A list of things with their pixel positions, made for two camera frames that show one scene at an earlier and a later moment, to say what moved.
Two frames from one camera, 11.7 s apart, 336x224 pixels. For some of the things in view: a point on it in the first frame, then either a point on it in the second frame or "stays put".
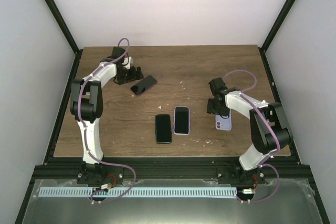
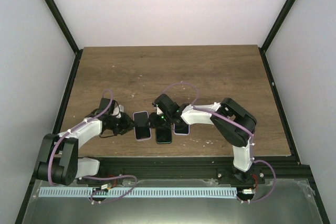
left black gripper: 132,77 to 127,125
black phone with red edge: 144,85 to 142,130
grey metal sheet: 280,201 stays put
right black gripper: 210,109 to 154,122
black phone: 163,133 stays put
